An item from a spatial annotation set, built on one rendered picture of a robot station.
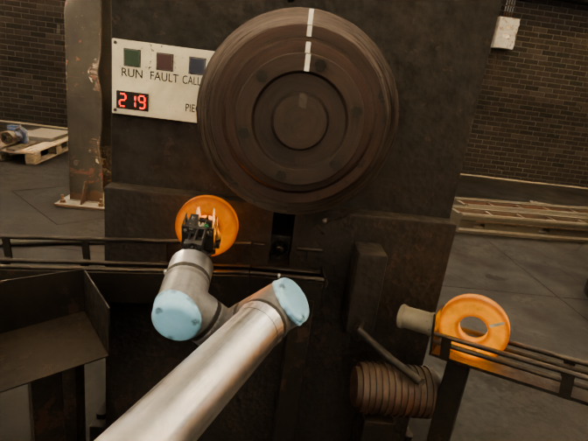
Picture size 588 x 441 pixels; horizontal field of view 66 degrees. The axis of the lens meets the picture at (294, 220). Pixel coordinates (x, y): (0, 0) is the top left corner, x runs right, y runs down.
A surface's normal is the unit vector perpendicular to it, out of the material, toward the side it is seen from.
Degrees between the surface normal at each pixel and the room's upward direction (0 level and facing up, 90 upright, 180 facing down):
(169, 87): 90
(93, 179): 90
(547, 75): 90
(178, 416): 39
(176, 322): 103
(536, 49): 90
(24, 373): 5
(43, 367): 5
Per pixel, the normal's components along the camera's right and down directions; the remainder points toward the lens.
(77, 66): 0.03, 0.31
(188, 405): 0.67, -0.58
